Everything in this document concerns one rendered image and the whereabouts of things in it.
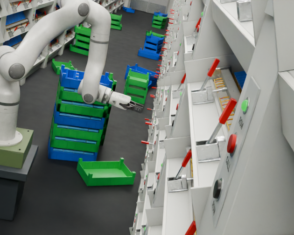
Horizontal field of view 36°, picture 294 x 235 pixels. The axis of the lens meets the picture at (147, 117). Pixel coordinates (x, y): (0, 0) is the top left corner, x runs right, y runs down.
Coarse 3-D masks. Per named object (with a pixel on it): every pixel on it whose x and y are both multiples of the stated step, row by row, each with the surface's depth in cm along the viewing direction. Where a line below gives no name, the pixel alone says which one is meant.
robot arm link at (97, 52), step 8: (96, 48) 217; (104, 48) 218; (88, 56) 221; (96, 56) 218; (104, 56) 220; (88, 64) 220; (96, 64) 219; (104, 64) 222; (88, 72) 218; (96, 72) 218; (88, 80) 217; (96, 80) 217; (88, 88) 217; (96, 88) 218; (88, 96) 218; (96, 96) 220
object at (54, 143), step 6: (54, 138) 280; (54, 144) 281; (60, 144) 282; (66, 144) 283; (72, 144) 284; (78, 144) 285; (84, 144) 285; (90, 144) 286; (96, 144) 287; (78, 150) 286; (84, 150) 287; (90, 150) 288; (96, 150) 289
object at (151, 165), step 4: (148, 164) 186; (152, 164) 186; (148, 168) 187; (152, 168) 187; (152, 172) 187; (148, 176) 184; (152, 176) 184; (148, 180) 181; (152, 180) 180; (148, 184) 178; (152, 184) 177; (148, 188) 169; (152, 188) 169; (148, 196) 168; (148, 200) 165; (144, 204) 163; (148, 204) 162; (144, 208) 160; (144, 212) 158; (144, 216) 155; (144, 220) 153; (144, 224) 150; (140, 228) 148; (140, 232) 146
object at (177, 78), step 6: (174, 72) 173; (180, 72) 173; (174, 78) 174; (180, 78) 174; (174, 84) 175; (180, 84) 156; (174, 90) 158; (180, 90) 158; (174, 96) 157; (180, 96) 157; (174, 102) 153; (174, 108) 146; (174, 114) 133; (168, 126) 116; (168, 132) 117; (168, 138) 118
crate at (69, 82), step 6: (60, 72) 284; (72, 72) 287; (78, 72) 288; (108, 72) 291; (60, 78) 278; (66, 78) 267; (72, 78) 287; (78, 78) 289; (102, 78) 292; (108, 78) 287; (66, 84) 269; (72, 84) 269; (78, 84) 270; (102, 84) 273; (108, 84) 276
